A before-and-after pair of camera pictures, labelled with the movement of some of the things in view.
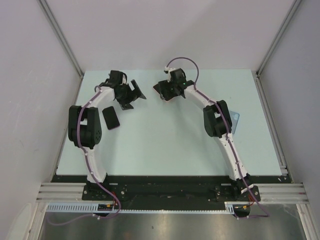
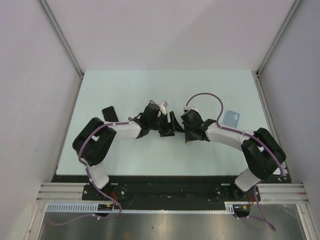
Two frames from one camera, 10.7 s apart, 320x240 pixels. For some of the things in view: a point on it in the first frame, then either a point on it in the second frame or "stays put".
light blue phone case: (234, 118) stays put
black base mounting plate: (169, 192) stays put
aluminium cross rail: (73, 192) stays put
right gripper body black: (174, 84) to (189, 135)
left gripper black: (135, 94) to (168, 130)
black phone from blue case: (110, 117) stays put
